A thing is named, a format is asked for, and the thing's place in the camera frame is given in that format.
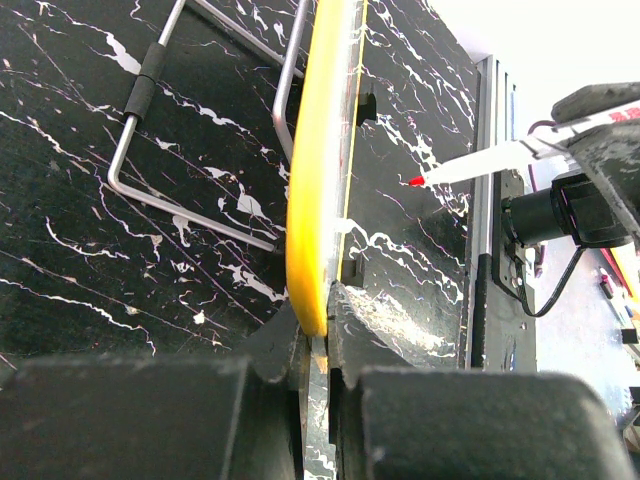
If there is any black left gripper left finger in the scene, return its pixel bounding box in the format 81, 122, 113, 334
232, 300, 308, 385

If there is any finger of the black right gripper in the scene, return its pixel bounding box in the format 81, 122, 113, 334
567, 124, 639, 240
551, 82, 640, 124

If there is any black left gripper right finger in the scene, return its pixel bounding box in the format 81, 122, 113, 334
327, 281, 411, 390

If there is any red-capped whiteboard marker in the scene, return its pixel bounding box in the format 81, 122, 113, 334
408, 100, 639, 187

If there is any yellow-framed whiteboard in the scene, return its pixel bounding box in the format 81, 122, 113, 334
285, 1, 368, 355

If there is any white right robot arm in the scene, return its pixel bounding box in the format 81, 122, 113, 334
501, 82, 639, 248

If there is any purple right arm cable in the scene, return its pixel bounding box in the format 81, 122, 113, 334
527, 119, 559, 279

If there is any metal whiteboard stand wire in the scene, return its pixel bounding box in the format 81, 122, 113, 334
107, 0, 309, 253

